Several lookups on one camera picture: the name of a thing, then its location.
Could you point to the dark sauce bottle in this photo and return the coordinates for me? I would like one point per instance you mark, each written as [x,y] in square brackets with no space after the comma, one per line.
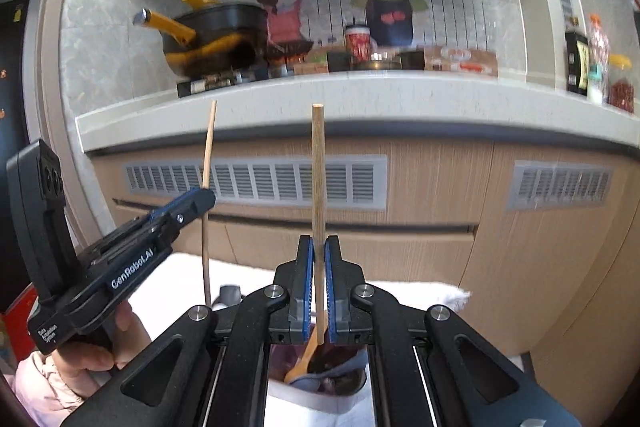
[577,64]

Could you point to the person's left forearm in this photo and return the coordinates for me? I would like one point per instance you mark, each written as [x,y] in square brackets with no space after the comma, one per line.
[45,392]

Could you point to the wooden kitchen cabinet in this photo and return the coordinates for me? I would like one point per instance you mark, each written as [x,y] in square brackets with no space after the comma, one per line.
[450,187]

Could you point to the short grey cabinet vent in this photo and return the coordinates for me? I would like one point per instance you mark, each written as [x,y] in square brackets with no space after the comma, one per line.
[562,184]

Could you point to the person's left hand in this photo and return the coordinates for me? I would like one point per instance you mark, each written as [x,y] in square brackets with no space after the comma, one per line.
[132,337]

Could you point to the purple plastic utensil holder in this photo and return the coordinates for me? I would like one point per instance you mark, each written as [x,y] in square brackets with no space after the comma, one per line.
[345,382]

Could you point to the black refrigerator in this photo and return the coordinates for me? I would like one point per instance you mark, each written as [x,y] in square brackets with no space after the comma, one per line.
[12,132]

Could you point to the white textured table cloth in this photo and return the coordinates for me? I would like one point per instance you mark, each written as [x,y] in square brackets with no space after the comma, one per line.
[250,274]

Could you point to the wooden chopstick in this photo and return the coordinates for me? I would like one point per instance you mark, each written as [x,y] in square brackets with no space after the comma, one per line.
[318,177]
[207,187]

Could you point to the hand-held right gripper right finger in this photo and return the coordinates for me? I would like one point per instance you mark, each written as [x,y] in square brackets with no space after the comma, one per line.
[331,289]

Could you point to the wooden spoon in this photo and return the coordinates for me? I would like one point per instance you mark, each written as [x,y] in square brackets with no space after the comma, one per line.
[300,369]

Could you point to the wide grey cabinet vent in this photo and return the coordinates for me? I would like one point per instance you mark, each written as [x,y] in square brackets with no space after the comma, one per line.
[260,182]

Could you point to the white stone kitchen counter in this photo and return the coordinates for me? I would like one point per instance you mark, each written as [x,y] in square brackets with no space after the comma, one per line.
[400,99]

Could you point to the brown food package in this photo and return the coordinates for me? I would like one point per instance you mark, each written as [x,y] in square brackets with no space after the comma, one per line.
[320,62]

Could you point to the small metal jar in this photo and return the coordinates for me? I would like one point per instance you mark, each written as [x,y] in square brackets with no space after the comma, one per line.
[384,61]

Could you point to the red cup with black lid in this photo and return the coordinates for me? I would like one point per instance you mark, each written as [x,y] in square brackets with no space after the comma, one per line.
[358,44]

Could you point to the blue-grey rice scoop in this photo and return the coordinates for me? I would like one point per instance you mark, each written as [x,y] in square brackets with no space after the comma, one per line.
[350,364]

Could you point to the red floor mat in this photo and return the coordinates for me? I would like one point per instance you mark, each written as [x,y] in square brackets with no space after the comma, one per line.
[15,327]

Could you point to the red and white food package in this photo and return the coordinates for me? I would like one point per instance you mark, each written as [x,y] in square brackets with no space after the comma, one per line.
[462,61]

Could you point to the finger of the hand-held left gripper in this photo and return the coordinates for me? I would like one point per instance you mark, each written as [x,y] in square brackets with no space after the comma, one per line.
[195,207]
[167,208]

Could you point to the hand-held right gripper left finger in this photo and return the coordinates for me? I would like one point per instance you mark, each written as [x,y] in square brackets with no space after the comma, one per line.
[307,289]

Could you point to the clear bottle with orange cap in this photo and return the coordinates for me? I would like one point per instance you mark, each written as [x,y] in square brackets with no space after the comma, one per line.
[598,57]

